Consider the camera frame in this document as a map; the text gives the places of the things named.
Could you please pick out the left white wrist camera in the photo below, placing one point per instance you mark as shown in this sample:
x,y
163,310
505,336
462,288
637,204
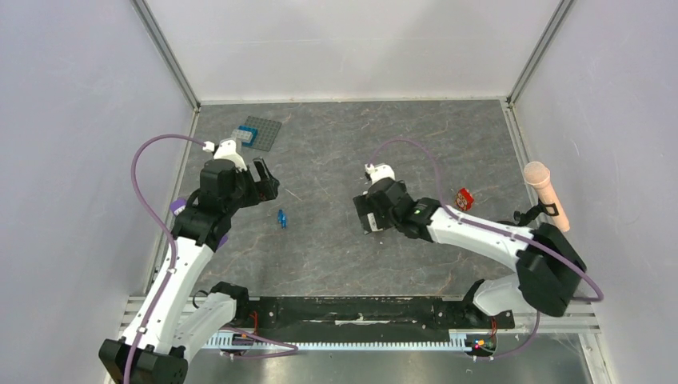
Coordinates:
x,y
226,150

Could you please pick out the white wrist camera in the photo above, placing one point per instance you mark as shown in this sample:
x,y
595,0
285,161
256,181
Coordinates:
x,y
375,173
226,150

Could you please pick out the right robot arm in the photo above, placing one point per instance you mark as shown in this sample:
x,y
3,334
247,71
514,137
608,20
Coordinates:
x,y
546,270

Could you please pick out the grey lego baseplate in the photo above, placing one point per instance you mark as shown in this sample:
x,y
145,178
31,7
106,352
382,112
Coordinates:
x,y
263,132

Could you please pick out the white cable duct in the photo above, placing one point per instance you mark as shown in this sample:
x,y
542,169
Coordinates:
x,y
454,342

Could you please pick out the red toy figure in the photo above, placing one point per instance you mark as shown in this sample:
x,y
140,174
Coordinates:
x,y
464,200

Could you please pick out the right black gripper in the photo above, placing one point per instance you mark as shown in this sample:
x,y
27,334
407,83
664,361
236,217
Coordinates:
x,y
369,213

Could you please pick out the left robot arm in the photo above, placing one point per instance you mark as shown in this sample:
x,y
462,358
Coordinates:
x,y
158,345

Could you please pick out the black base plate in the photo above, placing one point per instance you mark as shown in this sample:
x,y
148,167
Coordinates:
x,y
365,318

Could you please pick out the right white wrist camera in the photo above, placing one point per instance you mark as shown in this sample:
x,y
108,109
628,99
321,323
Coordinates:
x,y
375,173

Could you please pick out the grey lego brick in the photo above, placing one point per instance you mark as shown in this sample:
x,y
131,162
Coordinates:
x,y
245,136

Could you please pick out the pink microphone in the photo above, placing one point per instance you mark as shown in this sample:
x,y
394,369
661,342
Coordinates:
x,y
538,176

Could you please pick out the black microphone stand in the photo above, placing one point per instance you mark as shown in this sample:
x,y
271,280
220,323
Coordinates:
x,y
523,219

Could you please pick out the blue lego brick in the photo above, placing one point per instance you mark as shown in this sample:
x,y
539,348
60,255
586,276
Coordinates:
x,y
255,130

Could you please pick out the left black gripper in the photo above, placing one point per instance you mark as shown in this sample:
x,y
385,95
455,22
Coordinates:
x,y
265,190

